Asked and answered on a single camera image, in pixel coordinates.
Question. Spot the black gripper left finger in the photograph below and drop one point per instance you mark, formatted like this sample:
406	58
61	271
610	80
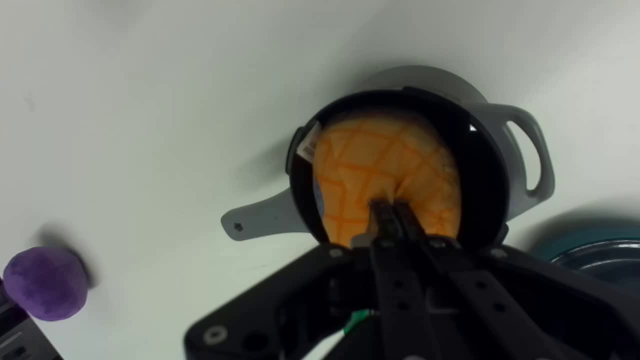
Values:
393	292

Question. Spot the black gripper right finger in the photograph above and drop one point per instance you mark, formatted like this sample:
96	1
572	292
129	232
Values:
461	301

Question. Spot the orange cloth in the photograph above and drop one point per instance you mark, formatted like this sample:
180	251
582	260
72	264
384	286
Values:
381	167

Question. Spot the purple plush toy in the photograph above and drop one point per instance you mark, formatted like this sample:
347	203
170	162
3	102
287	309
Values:
48	282

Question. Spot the teal bowl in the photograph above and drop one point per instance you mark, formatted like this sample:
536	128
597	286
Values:
597	251

